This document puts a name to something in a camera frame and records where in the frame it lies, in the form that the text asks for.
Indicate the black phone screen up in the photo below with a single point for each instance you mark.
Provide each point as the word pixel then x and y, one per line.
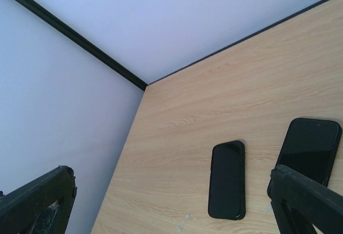
pixel 310 147

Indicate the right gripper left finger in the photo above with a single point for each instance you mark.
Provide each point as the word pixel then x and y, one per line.
pixel 43 205

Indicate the black case with camera holes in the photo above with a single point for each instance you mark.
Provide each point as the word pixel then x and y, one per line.
pixel 226 196

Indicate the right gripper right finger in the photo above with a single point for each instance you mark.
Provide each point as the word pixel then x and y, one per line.
pixel 301 205

